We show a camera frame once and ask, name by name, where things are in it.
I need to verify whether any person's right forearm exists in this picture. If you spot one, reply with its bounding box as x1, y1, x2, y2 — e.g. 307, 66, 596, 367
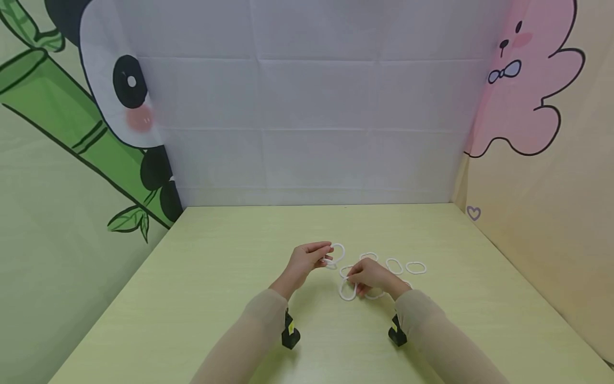
389, 281, 510, 384

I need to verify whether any group of white rings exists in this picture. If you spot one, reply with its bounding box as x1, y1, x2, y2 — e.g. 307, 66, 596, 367
338, 252, 427, 300

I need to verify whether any black wrist band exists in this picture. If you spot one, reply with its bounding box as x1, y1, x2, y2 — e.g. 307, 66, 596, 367
281, 309, 302, 350
387, 314, 408, 347

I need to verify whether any person's left forearm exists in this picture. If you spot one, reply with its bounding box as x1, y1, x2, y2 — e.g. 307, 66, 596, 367
189, 275, 308, 384

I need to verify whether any person's left hand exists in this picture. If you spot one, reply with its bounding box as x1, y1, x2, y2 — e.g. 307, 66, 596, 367
286, 242, 335, 289

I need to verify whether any white plastic oval loop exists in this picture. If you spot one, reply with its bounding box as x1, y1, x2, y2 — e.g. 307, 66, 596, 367
338, 277, 358, 302
324, 243, 346, 270

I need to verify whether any person's right hand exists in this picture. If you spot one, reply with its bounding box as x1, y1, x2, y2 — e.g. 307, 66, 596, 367
346, 258, 400, 300

